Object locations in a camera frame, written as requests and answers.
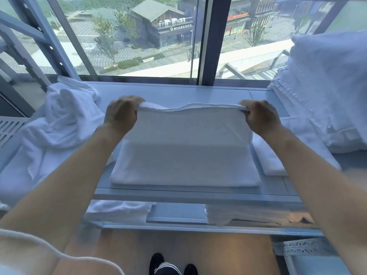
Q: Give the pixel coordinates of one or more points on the white perforated metal grille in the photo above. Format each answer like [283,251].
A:
[10,131]

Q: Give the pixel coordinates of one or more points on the small folded white towel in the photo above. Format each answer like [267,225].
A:
[120,210]

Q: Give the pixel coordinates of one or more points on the grey building with pitched roof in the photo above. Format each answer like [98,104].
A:
[160,22]

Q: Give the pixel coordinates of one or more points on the person's left hand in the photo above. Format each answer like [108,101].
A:
[119,115]

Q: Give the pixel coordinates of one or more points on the building with red shopfront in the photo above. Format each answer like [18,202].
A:
[246,17]

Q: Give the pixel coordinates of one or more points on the black shoe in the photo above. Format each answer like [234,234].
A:
[156,263]
[190,269]

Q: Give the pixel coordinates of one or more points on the grey metal lower shelf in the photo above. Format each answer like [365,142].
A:
[177,216]

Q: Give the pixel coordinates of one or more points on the pile of crumpled white towels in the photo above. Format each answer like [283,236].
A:
[57,131]

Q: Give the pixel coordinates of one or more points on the person's right hand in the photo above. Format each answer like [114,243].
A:
[262,118]

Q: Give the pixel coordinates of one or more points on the person's right fingers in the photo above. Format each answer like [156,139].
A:
[245,106]

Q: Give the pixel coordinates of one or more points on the dark striped trouser leg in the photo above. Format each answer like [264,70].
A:
[170,269]

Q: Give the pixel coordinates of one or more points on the person's left fingers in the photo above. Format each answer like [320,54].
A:
[134,100]

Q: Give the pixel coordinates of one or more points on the person's right forearm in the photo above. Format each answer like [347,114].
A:
[318,186]

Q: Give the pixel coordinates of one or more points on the flat folded white towel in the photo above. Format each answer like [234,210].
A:
[298,134]

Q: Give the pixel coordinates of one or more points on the tall stack of folded towels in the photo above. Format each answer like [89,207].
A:
[324,91]

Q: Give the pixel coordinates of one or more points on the grey metal ladder frame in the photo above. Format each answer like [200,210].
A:
[34,34]

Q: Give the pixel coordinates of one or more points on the dark window frame post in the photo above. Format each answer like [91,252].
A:
[213,40]

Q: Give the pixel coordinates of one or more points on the white perforated metal bracket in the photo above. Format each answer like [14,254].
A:
[301,246]

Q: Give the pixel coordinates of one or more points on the wide folded white towel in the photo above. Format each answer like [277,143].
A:
[252,215]

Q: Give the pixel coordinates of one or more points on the person's left forearm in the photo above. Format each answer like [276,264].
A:
[66,194]

